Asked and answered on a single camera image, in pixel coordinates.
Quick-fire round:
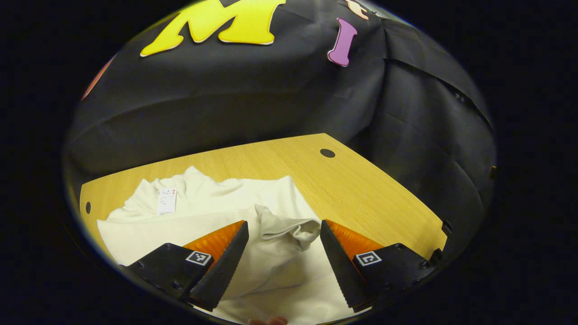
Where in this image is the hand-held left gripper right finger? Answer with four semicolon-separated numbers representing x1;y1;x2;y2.
320;220;438;313

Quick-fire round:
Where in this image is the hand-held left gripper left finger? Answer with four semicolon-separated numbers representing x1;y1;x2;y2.
122;220;250;312

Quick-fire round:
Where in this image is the cream sweatshirt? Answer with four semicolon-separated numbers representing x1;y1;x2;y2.
96;166;357;325

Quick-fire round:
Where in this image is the black backdrop cloth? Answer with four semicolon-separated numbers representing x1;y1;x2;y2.
63;0;497;267

